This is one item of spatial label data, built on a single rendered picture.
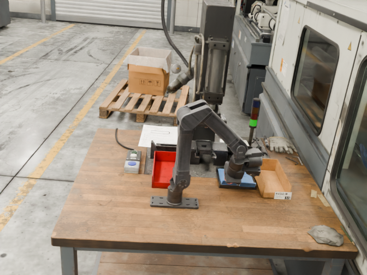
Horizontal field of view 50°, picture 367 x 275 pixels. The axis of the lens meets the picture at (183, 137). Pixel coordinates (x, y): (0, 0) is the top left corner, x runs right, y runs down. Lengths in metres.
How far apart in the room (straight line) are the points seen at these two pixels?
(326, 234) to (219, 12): 1.03
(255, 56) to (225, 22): 3.12
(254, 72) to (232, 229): 3.61
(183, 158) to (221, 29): 0.65
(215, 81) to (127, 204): 0.67
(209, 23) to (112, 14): 9.44
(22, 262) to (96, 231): 1.35
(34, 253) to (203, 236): 1.59
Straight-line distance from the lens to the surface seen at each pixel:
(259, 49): 4.95
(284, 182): 1.87
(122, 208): 1.63
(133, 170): 1.86
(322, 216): 1.77
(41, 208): 3.27
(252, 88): 5.06
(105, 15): 11.30
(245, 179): 1.85
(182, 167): 1.55
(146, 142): 2.16
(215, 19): 1.86
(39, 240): 2.96
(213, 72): 1.82
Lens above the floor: 1.83
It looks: 24 degrees down
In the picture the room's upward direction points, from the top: 5 degrees clockwise
